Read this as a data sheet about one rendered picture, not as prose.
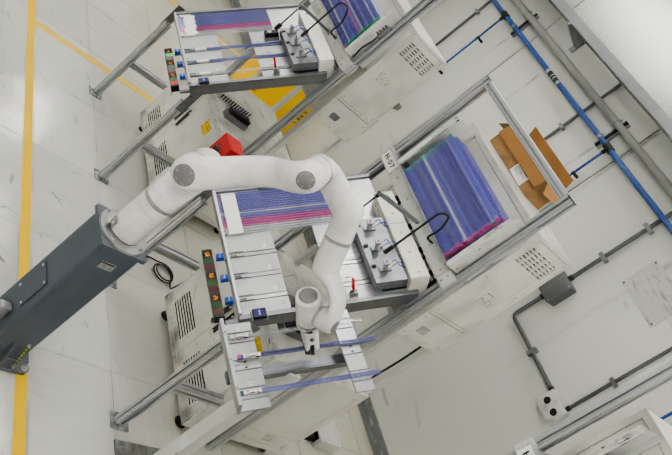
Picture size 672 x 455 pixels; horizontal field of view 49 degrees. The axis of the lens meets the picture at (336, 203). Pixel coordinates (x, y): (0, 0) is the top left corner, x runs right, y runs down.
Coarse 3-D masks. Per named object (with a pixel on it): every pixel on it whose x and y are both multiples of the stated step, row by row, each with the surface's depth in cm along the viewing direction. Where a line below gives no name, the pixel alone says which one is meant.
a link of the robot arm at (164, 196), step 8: (200, 152) 237; (208, 152) 240; (216, 152) 245; (160, 176) 243; (168, 176) 243; (152, 184) 241; (160, 184) 240; (168, 184) 241; (152, 192) 239; (160, 192) 238; (168, 192) 239; (176, 192) 241; (184, 192) 243; (192, 192) 245; (152, 200) 239; (160, 200) 238; (168, 200) 239; (176, 200) 241; (184, 200) 243; (160, 208) 240; (168, 208) 240; (176, 208) 242
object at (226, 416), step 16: (272, 384) 263; (208, 416) 276; (224, 416) 271; (240, 416) 271; (192, 432) 278; (208, 432) 273; (128, 448) 291; (144, 448) 297; (176, 448) 279; (192, 448) 279
